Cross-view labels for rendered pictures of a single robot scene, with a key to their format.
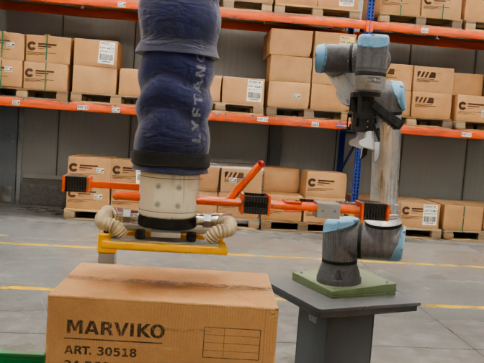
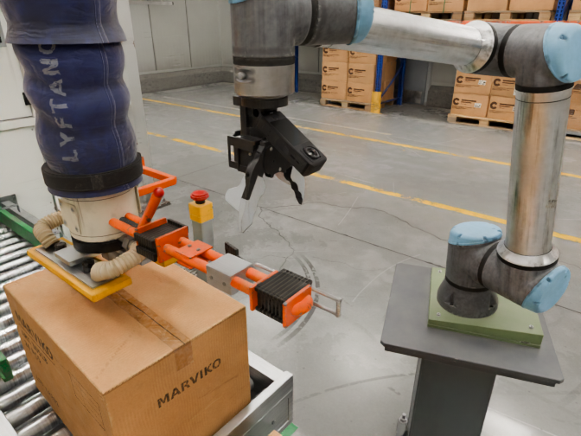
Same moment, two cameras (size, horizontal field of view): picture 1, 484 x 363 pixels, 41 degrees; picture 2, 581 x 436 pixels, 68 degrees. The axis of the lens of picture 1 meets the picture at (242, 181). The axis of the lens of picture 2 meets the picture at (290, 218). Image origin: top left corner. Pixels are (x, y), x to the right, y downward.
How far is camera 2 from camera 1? 1.70 m
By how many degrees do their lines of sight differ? 47
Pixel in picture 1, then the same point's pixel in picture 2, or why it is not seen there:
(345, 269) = (462, 295)
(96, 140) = not seen: hidden behind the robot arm
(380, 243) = (507, 282)
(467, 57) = not seen: outside the picture
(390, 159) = (532, 167)
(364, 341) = (479, 382)
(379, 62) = (247, 35)
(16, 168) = (426, 78)
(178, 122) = (44, 136)
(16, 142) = not seen: hidden behind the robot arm
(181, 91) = (34, 97)
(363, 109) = (251, 130)
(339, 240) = (457, 259)
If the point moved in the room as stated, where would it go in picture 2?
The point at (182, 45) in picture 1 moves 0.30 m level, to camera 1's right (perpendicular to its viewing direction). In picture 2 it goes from (14, 34) to (76, 38)
